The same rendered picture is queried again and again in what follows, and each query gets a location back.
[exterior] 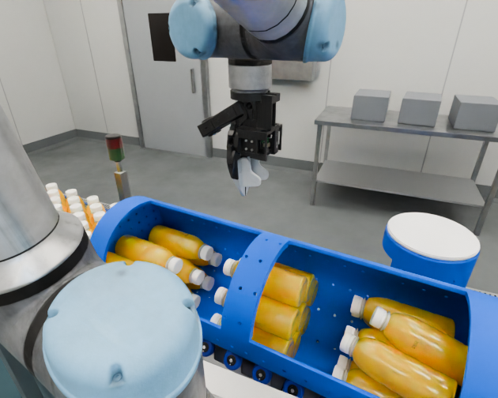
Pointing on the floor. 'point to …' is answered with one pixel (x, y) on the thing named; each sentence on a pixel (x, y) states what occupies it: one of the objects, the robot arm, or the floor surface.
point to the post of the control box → (17, 372)
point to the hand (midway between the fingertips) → (241, 189)
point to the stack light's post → (122, 185)
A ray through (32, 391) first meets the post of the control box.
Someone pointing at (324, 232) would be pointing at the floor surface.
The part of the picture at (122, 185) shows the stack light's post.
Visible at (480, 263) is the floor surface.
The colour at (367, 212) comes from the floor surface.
